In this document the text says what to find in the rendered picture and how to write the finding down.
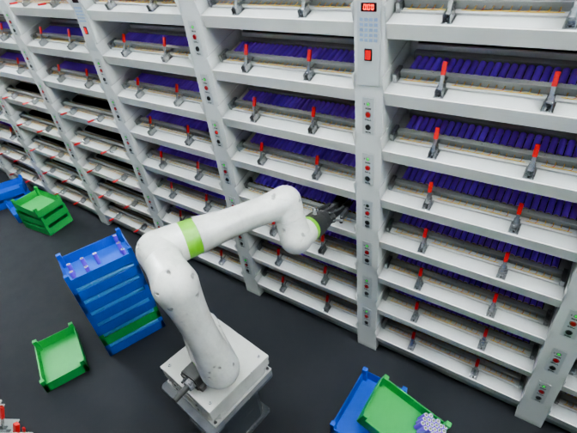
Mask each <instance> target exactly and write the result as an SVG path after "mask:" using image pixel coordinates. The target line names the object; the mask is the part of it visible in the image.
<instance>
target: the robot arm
mask: <svg viewBox="0 0 577 433"><path fill-rule="evenodd" d="M345 201H346V198H342V199H341V200H340V201H337V202H336V201H333V204H332V203H327V204H324V205H322V206H320V207H318V208H314V209H313V212H310V213H308V214H307V215H305V213H304V210H303V205H302V201H301V195H300V194H299V192H298V191H297V190H296V189H295V188H294V187H292V186H279V187H277V188H275V189H273V190H271V191H269V192H267V193H265V194H263V195H261V196H258V197H256V198H253V199H251V200H248V201H246V202H244V203H241V204H237V205H235V206H232V207H229V208H226V209H223V210H218V211H214V212H211V213H207V214H203V215H199V216H191V217H190V218H189V219H186V220H183V221H180V222H177V223H172V224H169V225H167V226H164V227H161V228H158V229H154V230H151V231H149V232H147V233H146V234H144V235H143V236H142V237H141V238H140V239H139V241H138V242H137V246H136V256H137V260H138V262H139V264H140V265H141V267H142V268H143V269H144V271H145V273H146V275H147V277H148V280H149V285H150V289H151V294H152V296H153V297H154V299H155V300H156V302H157V303H158V304H159V305H160V306H161V307H162V308H163V310H164V311H165V312H166V313H167V315H168V316H169V317H170V318H171V320H172V321H173V323H174V324H175V326H176V327H177V328H178V329H179V331H180V333H181V334H182V336H183V339H184V342H185V346H186V349H187V351H188V354H189V357H190V359H191V362H190V363H189V364H188V365H187V366H186V367H185V368H184V369H183V370H182V371H181V374H180V375H181V377H182V378H183V380H182V381H181V383H182V384H183V383H184V386H183V387H182V388H181V389H180V390H179V391H178V392H177V393H176V394H175V396H174V397H173V401H174V402H175V403H177V402H178V401H179V400H180V399H181V398H182V397H183V396H184V395H185V394H186V393H187V392H188V391H192V390H193V389H194V388H196V389H197V390H198V391H199V390H200V391H201V392H203V391H204V390H205V389H206V388H207V386H208V387H211V388H214V389H223V388H226V387H229V386H230V385H232V384H233V383H234V382H235V380H236V379H237V377H238V375H239V372H240V361H239V358H238V357H237V355H236V354H235V352H234V350H233V348H232V346H231V344H230V343H229V342H228V339H227V337H226V336H225V334H224V332H223V330H222V328H221V326H220V323H219V321H218V319H217V318H216V317H215V315H214V314H212V313H211V312H210V311H209V308H208V306H207V303H206V301H205V299H204V296H203V291H202V288H201V285H200V282H199V278H198V275H197V273H196V271H195V270H194V269H193V268H192V267H191V266H190V265H189V263H188V262H187V260H189V259H192V258H194V257H197V256H198V255H200V254H205V253H207V252H208V251H210V250H211V249H213V248H215V247H218V246H219V245H221V244H222V243H224V242H226V241H229V240H231V239H233V238H234V237H237V236H239V235H242V234H244V233H246V232H248V231H251V230H253V229H256V228H259V227H262V226H264V225H267V224H269V223H273V222H276V226H277V231H278V234H279V240H280V243H281V246H282V248H283V249H284V250H285V251H286V252H288V253H291V254H302V253H304V252H305V251H306V250H307V249H308V248H309V247H310V246H311V245H312V244H313V242H315V241H316V240H317V239H318V238H319V237H320V236H322V235H323V234H324V233H325V232H326V231H327V229H328V228H329V227H330V226H331V224H332V223H334V222H335V221H337V222H340V223H343V219H344V218H345V217H346V216H347V215H348V214H349V207H350V206H351V199H349V200H347V201H346V202H345ZM336 217H337V218H336Z"/></svg>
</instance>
